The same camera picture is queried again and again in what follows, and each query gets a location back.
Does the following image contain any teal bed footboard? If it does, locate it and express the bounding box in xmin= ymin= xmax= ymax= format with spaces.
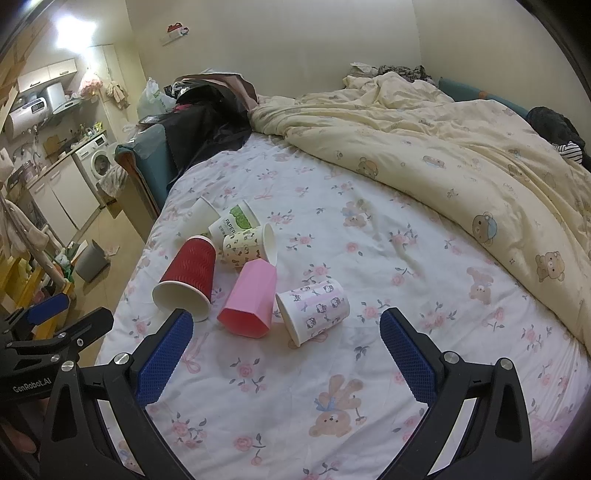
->
xmin=114 ymin=124 xmax=177 ymax=240

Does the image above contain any red ribbed paper cup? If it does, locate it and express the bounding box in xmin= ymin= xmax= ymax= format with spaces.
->
xmin=152 ymin=235 xmax=216 ymax=323

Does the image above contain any yellow wooden shelf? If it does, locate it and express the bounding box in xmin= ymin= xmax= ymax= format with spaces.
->
xmin=1 ymin=254 xmax=70 ymax=340

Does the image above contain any grey trash bin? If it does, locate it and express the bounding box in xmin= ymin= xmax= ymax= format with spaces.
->
xmin=74 ymin=240 xmax=110 ymax=283

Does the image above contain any green label paper cup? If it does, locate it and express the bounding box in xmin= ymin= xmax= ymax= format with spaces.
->
xmin=208 ymin=200 xmax=259 ymax=243

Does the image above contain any white kitchen cabinet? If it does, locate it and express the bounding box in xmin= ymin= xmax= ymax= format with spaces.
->
xmin=27 ymin=155 xmax=100 ymax=245

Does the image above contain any kitty pattern paper cup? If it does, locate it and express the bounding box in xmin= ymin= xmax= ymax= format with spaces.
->
xmin=276 ymin=279 xmax=351 ymax=347

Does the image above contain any yellow cartoon paper cup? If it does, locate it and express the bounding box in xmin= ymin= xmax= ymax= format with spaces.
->
xmin=222 ymin=223 xmax=277 ymax=269

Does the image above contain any white plastic bag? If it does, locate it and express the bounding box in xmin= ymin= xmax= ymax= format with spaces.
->
xmin=136 ymin=78 xmax=175 ymax=120

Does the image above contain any black jacket on bed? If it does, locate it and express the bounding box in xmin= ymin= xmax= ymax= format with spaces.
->
xmin=160 ymin=72 xmax=259 ymax=178

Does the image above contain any dark clothes pile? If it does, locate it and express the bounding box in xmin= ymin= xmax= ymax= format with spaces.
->
xmin=526 ymin=106 xmax=590 ymax=170

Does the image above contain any floral white bed sheet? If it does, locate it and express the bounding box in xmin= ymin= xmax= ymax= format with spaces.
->
xmin=98 ymin=135 xmax=590 ymax=479

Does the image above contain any plain white paper cup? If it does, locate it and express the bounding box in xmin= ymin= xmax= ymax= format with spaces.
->
xmin=178 ymin=197 xmax=221 ymax=241

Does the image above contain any yellow bear pattern duvet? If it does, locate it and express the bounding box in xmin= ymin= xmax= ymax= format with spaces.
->
xmin=250 ymin=73 xmax=590 ymax=343

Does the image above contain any white washing machine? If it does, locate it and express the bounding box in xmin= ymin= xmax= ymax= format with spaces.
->
xmin=72 ymin=133 xmax=116 ymax=208

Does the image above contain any white water heater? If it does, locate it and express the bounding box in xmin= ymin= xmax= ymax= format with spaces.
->
xmin=5 ymin=97 xmax=50 ymax=139

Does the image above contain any pink faceted plastic cup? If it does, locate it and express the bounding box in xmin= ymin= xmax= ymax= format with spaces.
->
xmin=217 ymin=259 xmax=276 ymax=339

